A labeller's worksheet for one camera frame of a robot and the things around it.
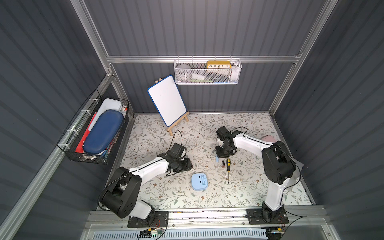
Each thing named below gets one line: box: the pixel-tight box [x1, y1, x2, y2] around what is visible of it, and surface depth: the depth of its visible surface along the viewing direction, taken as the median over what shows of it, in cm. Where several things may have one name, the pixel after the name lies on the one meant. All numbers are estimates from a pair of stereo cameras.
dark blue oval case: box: [83, 109, 124, 154], surface depth 69 cm
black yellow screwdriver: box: [226, 158, 231, 184], surface depth 93 cm
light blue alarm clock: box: [191, 173, 209, 191], surface depth 84 cm
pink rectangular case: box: [261, 135, 277, 143], surface depth 106 cm
